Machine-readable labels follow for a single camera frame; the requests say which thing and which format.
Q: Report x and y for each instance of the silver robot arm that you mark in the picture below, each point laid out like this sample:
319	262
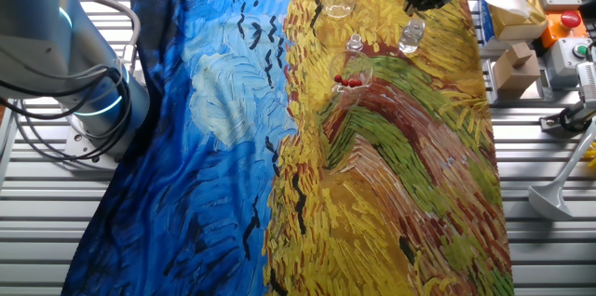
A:
46	30

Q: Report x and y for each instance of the clear glass bottle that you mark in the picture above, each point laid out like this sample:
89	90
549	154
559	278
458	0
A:
411	37

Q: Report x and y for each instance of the small clear glass vial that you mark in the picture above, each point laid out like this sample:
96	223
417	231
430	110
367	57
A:
354	44

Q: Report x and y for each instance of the yellow blue tissue pack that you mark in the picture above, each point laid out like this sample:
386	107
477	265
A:
512	7

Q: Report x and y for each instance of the brown cardboard box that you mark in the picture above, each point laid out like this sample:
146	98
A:
514	70

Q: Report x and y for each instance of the orange box red button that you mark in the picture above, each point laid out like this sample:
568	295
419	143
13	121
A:
565	26

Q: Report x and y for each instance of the grey box green button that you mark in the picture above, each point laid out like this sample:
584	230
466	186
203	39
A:
565	56

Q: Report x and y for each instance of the black table clamp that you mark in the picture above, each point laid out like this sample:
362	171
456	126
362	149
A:
565	119

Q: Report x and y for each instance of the yellow plastic piece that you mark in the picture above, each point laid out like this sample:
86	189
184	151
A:
591	156

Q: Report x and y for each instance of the white plastic ladle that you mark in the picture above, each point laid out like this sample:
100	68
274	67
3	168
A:
551	198

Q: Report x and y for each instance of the Van Gogh painting tablecloth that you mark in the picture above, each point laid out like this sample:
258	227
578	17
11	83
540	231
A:
209	170

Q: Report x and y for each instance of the grey base conduit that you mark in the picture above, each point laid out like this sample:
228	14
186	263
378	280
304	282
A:
135	19

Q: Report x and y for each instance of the silver clamp mounted camera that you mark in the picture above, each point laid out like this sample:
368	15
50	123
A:
587	84

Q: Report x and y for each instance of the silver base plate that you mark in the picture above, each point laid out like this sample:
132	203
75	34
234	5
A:
79	147

